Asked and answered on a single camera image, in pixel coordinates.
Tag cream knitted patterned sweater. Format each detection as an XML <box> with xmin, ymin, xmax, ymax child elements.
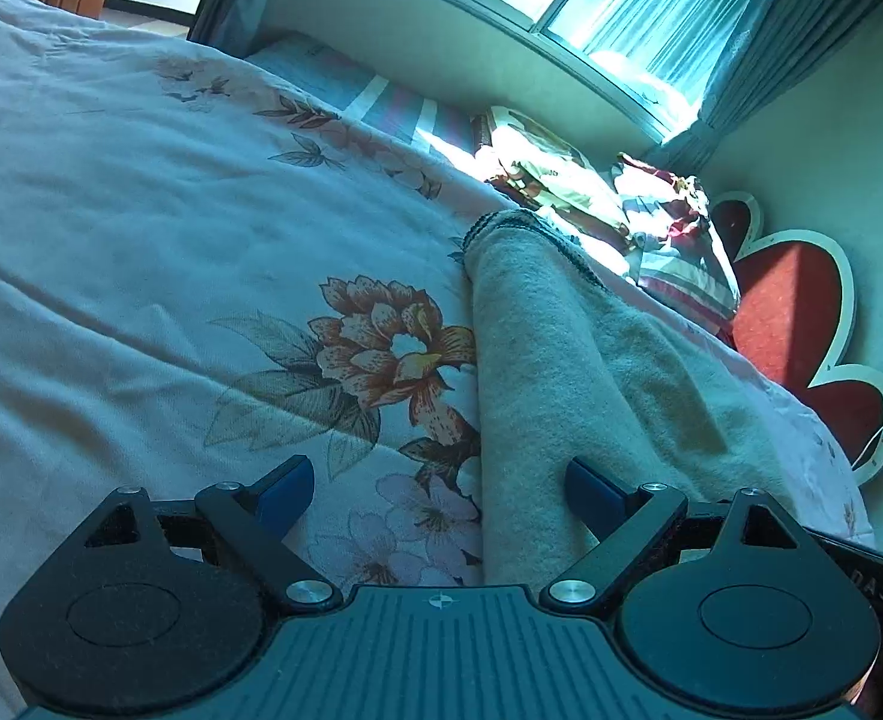
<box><xmin>462</xmin><ymin>211</ymin><xmax>830</xmax><ymax>583</ymax></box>

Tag crumpled red white clothes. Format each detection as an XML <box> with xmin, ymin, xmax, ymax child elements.
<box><xmin>612</xmin><ymin>153</ymin><xmax>710</xmax><ymax>242</ymax></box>

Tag striped pillow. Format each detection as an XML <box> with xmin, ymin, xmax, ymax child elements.
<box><xmin>625</xmin><ymin>216</ymin><xmax>741</xmax><ymax>335</ymax></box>

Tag pink floral bed sheet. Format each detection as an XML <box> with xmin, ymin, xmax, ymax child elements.
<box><xmin>0</xmin><ymin>0</ymin><xmax>879</xmax><ymax>720</ymax></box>

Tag red heart-shaped headboard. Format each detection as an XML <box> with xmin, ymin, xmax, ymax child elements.
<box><xmin>710</xmin><ymin>192</ymin><xmax>883</xmax><ymax>484</ymax></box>

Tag striped side mattress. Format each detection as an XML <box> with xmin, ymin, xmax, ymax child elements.
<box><xmin>246</xmin><ymin>31</ymin><xmax>477</xmax><ymax>161</ymax></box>

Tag teal right curtain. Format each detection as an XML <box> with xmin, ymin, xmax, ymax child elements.
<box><xmin>645</xmin><ymin>0</ymin><xmax>883</xmax><ymax>176</ymax></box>

